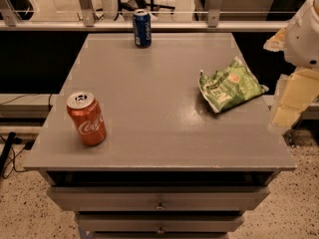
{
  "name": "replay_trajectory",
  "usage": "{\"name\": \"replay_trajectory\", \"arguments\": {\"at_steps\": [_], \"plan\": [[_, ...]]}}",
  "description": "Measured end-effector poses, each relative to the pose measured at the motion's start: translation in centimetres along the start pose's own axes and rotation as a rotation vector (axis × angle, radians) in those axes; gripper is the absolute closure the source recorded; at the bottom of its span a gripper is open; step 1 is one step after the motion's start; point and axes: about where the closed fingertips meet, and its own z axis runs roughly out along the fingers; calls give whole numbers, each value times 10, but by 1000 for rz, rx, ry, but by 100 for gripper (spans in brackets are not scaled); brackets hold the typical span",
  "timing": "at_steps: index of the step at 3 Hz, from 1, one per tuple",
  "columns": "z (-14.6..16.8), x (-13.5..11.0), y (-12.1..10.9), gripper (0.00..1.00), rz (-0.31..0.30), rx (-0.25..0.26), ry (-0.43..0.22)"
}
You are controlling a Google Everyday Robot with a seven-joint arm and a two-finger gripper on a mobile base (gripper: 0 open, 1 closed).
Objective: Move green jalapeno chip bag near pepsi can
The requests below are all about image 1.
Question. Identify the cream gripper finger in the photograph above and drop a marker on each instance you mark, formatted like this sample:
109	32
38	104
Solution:
277	42
293	95

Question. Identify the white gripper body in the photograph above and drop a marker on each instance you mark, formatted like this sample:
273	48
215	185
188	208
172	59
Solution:
303	41

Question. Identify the green jalapeno chip bag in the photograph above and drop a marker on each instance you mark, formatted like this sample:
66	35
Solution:
230	87

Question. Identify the blue pepsi can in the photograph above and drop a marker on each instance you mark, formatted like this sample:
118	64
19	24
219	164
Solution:
142	28

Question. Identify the orange coca-cola can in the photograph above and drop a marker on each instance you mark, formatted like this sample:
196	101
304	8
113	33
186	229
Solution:
86	114

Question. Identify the grey drawer cabinet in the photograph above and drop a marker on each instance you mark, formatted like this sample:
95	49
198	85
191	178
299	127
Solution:
161	132

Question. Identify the upper drawer knob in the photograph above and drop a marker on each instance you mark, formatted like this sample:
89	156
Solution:
160	207

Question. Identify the drawer knob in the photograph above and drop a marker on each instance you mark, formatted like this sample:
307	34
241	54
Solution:
160	230
160	207

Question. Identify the lower drawer knob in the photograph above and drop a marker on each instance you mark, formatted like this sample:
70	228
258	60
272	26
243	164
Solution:
160	230

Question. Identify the lower grey drawer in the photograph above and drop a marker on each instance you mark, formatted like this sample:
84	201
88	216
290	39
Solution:
145	222

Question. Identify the grey drawer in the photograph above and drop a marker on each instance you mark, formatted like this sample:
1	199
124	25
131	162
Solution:
213	198
145	222

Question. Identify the upper grey drawer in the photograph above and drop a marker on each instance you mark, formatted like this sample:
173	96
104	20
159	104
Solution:
213	198

